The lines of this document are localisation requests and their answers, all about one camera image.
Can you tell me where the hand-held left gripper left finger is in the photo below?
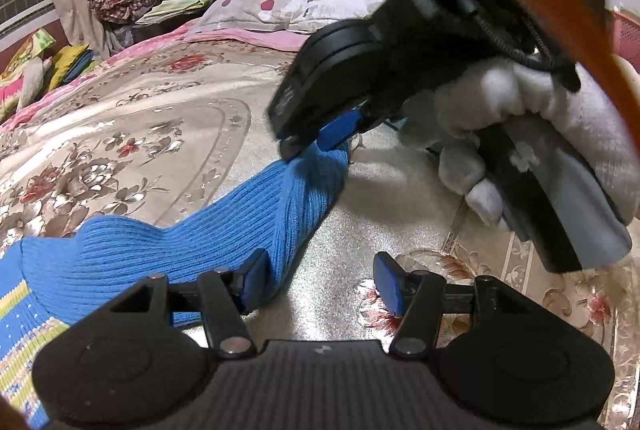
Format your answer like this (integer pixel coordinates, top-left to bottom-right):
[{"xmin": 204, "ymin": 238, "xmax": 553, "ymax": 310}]
[{"xmin": 107, "ymin": 248, "xmax": 273, "ymax": 358}]

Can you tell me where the blue knit sweater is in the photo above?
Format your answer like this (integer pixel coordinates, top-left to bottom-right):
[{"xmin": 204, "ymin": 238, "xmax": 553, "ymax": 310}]
[{"xmin": 0, "ymin": 142, "xmax": 353, "ymax": 430}]

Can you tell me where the folded light green cloth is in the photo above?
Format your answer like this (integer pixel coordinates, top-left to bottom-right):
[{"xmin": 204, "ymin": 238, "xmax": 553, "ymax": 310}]
[{"xmin": 134, "ymin": 0, "xmax": 213, "ymax": 27}]

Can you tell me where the white patterned pillow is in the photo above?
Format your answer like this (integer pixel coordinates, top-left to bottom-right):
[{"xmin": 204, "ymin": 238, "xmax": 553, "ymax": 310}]
[{"xmin": 187, "ymin": 0, "xmax": 393, "ymax": 36}]

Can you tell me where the white plush toy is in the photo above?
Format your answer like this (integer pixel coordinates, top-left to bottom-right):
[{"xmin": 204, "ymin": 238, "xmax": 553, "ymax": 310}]
[{"xmin": 17, "ymin": 59, "xmax": 52, "ymax": 109}]

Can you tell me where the folded dark blue cloth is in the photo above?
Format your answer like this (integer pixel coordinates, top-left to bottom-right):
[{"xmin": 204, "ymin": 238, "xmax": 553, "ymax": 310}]
[{"xmin": 65, "ymin": 51, "xmax": 102, "ymax": 83}]

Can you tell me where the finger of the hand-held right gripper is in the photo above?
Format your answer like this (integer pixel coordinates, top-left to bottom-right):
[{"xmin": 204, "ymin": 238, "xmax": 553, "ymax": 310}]
[{"xmin": 277, "ymin": 106, "xmax": 372, "ymax": 159}]

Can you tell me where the pink lattice basket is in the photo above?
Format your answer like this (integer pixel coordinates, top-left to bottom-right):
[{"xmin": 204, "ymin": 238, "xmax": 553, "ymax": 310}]
[{"xmin": 607, "ymin": 7, "xmax": 640, "ymax": 61}]

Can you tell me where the floral beige bedspread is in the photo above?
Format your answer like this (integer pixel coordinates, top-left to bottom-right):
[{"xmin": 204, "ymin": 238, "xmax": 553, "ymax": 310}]
[{"xmin": 0, "ymin": 17, "xmax": 640, "ymax": 430}]

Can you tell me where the person's right hand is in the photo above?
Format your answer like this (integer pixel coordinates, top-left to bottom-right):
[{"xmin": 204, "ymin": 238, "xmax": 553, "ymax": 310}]
[{"xmin": 399, "ymin": 57, "xmax": 640, "ymax": 227}]

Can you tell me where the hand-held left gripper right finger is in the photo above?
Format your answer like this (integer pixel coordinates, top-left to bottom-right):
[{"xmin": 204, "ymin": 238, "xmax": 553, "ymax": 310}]
[{"xmin": 372, "ymin": 252, "xmax": 533, "ymax": 358}]

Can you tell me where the folded yellow green cloth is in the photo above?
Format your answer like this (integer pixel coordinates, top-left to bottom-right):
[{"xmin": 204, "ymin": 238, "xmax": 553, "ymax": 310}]
[{"xmin": 47, "ymin": 44, "xmax": 94, "ymax": 84}]

